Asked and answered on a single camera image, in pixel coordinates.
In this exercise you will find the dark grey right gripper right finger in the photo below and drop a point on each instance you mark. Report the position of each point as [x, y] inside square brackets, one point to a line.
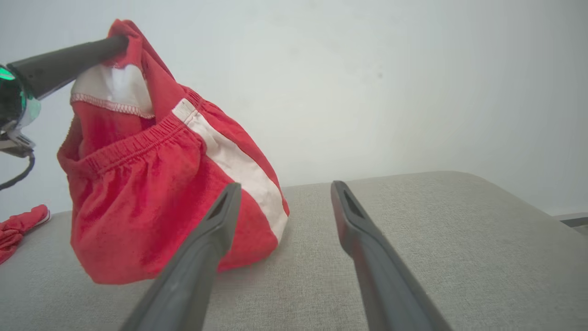
[381, 276]

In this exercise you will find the red jersey with white sleeves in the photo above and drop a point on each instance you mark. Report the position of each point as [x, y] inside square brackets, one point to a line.
[18, 227]

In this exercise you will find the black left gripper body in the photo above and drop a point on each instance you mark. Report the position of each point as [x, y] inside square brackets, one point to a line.
[11, 105]

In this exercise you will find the red shorts with white stripe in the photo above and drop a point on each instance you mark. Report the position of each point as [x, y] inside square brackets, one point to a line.
[138, 207]

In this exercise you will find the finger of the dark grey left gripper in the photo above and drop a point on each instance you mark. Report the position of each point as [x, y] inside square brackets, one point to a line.
[64, 66]

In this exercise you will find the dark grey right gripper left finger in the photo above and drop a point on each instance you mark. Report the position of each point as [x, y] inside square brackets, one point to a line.
[193, 262]

